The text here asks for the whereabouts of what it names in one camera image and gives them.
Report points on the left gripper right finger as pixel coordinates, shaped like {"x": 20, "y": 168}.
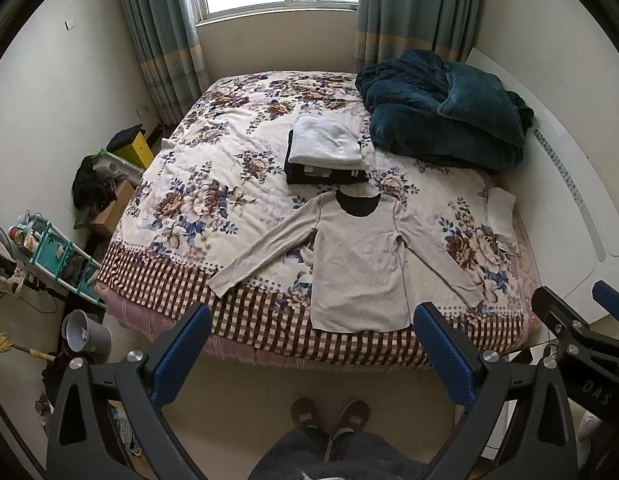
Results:
{"x": 540, "y": 440}

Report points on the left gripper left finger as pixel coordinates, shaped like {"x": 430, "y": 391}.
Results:
{"x": 83, "y": 442}

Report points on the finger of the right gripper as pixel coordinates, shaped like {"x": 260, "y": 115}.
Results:
{"x": 588, "y": 361}
{"x": 607, "y": 297}

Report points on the beige long sleeve shirt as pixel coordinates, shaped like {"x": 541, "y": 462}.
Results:
{"x": 359, "y": 280}

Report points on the dark clothes pile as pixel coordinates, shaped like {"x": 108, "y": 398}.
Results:
{"x": 91, "y": 191}

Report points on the grey bucket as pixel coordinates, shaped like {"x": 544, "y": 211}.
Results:
{"x": 84, "y": 335}

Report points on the white headboard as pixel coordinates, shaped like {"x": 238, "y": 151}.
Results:
{"x": 569, "y": 218}

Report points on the white pillow corner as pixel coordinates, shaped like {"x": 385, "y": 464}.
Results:
{"x": 500, "y": 204}

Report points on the person dark trousers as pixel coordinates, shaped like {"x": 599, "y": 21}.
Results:
{"x": 308, "y": 453}

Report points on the right slipper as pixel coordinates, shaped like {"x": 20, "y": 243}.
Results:
{"x": 353, "y": 419}

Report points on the slipper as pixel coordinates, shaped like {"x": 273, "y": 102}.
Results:
{"x": 304, "y": 413}
{"x": 353, "y": 419}

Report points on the teal storage rack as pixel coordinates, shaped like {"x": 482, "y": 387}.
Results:
{"x": 60, "y": 259}

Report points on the left slipper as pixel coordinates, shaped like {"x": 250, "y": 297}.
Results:
{"x": 304, "y": 413}

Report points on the cardboard box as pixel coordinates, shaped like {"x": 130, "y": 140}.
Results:
{"x": 106, "y": 221}

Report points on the dark teal plush blanket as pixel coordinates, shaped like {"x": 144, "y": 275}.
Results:
{"x": 443, "y": 112}

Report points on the floral plaid bed blanket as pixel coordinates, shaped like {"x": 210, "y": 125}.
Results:
{"x": 219, "y": 184}

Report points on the yellow box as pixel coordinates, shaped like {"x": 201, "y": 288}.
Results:
{"x": 136, "y": 151}

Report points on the folded white garment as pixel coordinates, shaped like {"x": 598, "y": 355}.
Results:
{"x": 322, "y": 142}

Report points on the folded black garment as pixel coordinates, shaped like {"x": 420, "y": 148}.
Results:
{"x": 304, "y": 174}

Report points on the right teal curtain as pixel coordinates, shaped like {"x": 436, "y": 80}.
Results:
{"x": 388, "y": 28}

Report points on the teal curtain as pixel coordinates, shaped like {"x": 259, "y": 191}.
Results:
{"x": 170, "y": 55}
{"x": 388, "y": 28}

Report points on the left teal curtain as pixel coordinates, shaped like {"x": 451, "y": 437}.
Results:
{"x": 170, "y": 55}

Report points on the broom handle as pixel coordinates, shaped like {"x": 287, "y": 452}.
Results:
{"x": 7, "y": 344}

